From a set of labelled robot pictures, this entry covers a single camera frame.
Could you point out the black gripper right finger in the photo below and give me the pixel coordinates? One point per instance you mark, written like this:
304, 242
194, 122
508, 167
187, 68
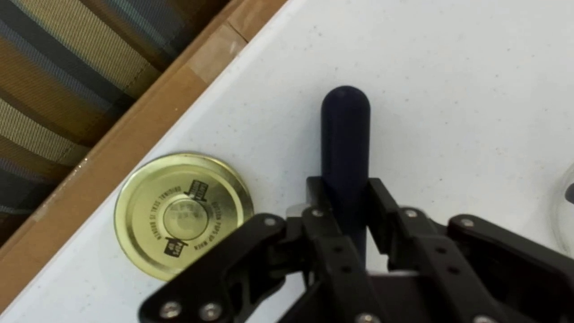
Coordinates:
490, 262

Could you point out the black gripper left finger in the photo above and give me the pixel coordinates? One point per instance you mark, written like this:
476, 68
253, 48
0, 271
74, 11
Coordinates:
239, 269

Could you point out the black plastic spoon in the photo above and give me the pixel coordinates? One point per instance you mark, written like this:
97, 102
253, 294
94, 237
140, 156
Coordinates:
569, 192

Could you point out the gold metal jar lid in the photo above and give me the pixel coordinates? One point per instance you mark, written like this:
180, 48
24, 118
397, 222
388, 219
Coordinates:
173, 208

